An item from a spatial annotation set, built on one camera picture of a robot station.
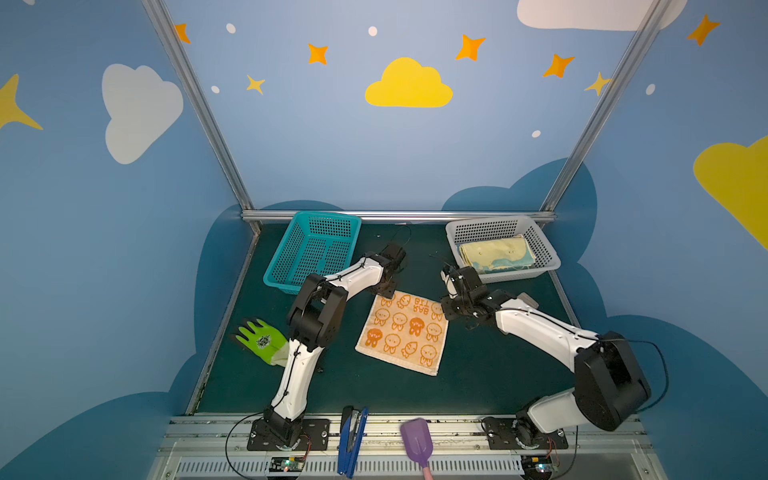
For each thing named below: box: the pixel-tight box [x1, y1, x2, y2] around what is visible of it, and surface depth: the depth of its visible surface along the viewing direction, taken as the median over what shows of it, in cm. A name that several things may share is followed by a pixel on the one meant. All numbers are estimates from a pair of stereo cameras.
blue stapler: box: [337, 406, 369, 479], surface depth 75 cm
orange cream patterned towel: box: [355, 291, 449, 376], surface depth 93 cm
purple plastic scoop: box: [400, 418, 434, 480], surface depth 75 cm
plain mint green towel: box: [459, 234, 537, 273], surface depth 109 cm
